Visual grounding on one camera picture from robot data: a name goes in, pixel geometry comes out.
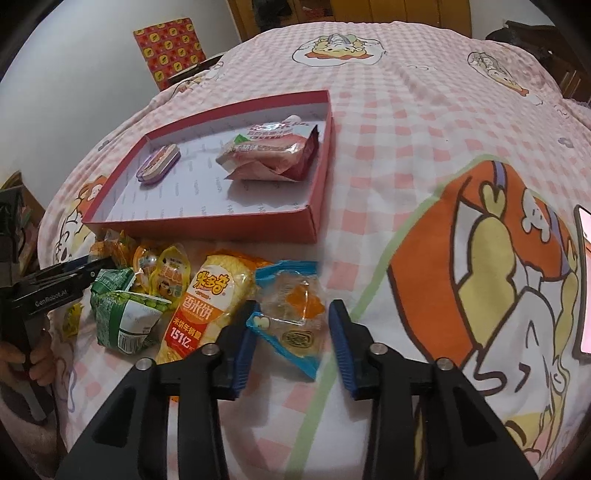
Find red cardboard box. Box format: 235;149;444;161
82;90;334;244

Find smartphone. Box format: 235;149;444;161
573;205;591;366

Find person's left hand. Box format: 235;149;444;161
0;330;52;384

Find dark wooden furniture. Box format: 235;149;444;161
485;20;591;103

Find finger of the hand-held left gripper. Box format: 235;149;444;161
19;257;117;296

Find small dark side table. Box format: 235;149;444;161
167;54;225;86

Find small yellow orange snack packets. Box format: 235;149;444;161
156;244;191;311

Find purple oval tin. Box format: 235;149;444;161
137;143;181;186

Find green pea snack packet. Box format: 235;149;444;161
90;268;137;301
95;291;173;356

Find wooden wardrobe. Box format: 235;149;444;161
228;0;474;38

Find pink pouch with white cap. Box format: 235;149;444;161
248;114;311;141

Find pink checked printed blanket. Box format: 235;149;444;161
36;21;591;480

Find dark red snack packet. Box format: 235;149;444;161
281;128;321;184

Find yellow rice cracker packet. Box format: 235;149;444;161
154;251;269;366

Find pink peach snack packet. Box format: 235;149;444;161
215;133;306;182

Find red yellow patterned gift box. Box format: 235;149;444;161
133;17;206;92

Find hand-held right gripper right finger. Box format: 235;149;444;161
327;299;539;480

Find wooden side shelf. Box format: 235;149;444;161
0;171;48;288

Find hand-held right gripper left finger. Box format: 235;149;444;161
55;300;262;480

